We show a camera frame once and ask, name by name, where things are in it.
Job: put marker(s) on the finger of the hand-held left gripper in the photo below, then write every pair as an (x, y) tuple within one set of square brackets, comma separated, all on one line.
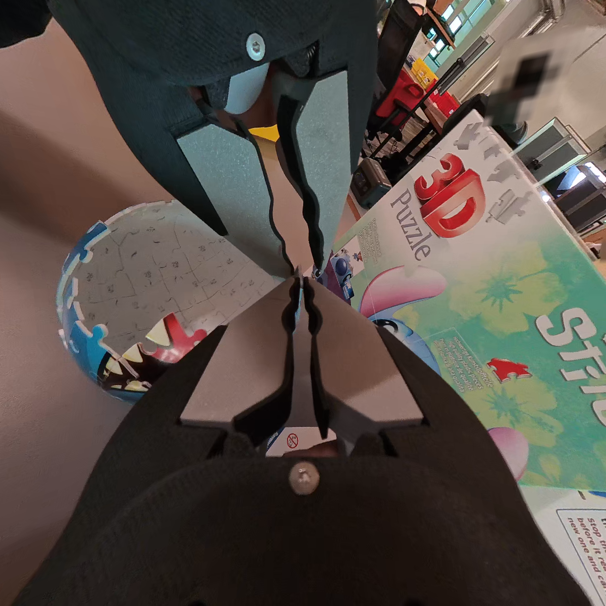
[(326, 142), (227, 180)]

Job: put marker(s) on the yellow crates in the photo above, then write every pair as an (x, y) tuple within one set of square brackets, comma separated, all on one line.
[(423, 71)]

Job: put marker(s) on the blue puzzle ball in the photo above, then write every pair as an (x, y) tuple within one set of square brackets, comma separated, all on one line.
[(142, 284)]

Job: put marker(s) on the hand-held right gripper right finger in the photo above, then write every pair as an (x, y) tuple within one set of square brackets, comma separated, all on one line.
[(364, 374)]

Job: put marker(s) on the puzzle piece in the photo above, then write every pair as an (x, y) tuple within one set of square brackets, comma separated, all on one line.
[(298, 303)]

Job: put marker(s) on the dark grey power bank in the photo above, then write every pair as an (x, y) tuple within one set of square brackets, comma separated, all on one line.
[(371, 182)]

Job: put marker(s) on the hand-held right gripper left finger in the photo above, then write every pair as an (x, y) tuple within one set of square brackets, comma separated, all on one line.
[(241, 374)]

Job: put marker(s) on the green printed puzzle box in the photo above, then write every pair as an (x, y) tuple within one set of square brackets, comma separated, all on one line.
[(497, 293)]

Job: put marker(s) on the grey equipment case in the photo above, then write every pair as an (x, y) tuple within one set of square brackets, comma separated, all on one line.
[(554, 151)]

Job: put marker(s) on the person's right hand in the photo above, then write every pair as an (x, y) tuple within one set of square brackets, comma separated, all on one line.
[(322, 450)]

